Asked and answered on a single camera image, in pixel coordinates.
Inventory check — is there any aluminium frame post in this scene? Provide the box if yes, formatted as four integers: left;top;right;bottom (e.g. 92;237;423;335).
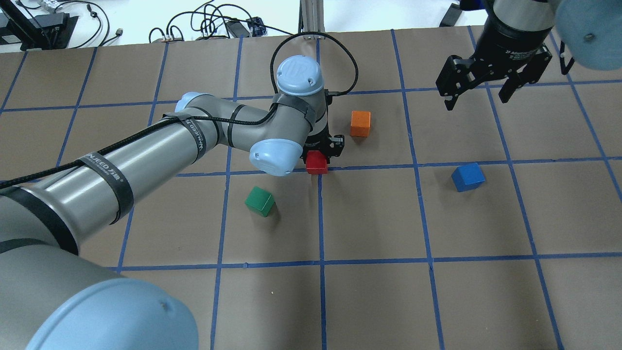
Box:
298;0;325;40

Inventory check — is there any blue wooden block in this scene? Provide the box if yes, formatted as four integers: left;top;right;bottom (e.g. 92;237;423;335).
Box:
451;162;486;193

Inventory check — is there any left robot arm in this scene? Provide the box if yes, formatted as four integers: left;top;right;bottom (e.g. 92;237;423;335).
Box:
0;55;343;350

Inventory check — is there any orange wooden block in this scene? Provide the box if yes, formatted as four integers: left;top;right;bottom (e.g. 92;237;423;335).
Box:
349;110;372;138

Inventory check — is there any green wooden block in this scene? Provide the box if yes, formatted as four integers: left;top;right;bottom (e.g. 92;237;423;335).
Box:
244;186;276;217

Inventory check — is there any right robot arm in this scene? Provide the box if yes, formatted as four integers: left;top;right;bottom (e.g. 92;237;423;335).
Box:
435;0;622;111

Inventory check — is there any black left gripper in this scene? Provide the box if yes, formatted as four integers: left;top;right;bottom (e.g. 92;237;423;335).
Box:
301;128;345;164

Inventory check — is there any black power adapter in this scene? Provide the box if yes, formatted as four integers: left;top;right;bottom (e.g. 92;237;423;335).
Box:
225;19;250;38

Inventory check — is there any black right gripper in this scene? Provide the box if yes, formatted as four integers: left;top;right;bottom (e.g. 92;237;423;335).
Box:
435;44;553;111

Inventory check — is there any red wooden block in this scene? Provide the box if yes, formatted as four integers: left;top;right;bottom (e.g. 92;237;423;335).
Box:
305;150;328;175

